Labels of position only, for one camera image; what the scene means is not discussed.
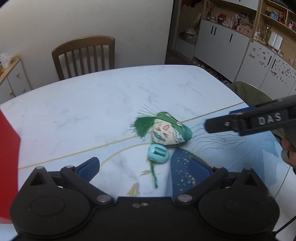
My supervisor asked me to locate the white shelving cabinet unit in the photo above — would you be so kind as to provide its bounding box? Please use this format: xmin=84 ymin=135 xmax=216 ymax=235
xmin=166 ymin=0 xmax=296 ymax=98

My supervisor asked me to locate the light blue plastic sharpener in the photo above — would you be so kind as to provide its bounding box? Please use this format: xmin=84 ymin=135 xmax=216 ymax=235
xmin=147 ymin=144 xmax=170 ymax=164

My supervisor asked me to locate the green tasseled fabric sachet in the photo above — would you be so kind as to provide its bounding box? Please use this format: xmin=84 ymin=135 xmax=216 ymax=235
xmin=130 ymin=107 xmax=193 ymax=188

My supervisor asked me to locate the red and white cardboard box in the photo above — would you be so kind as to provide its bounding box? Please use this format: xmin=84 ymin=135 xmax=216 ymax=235
xmin=0 ymin=113 xmax=21 ymax=224

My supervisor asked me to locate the brown wooden chair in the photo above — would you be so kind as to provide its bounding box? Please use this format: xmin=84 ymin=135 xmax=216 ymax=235
xmin=52 ymin=35 xmax=115 ymax=80

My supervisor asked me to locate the wooden side cabinet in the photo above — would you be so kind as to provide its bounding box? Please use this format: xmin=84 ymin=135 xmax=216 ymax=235
xmin=0 ymin=55 xmax=32 ymax=104

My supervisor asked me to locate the olive green chair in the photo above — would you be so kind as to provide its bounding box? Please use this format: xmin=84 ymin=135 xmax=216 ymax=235
xmin=227 ymin=81 xmax=287 ymax=140

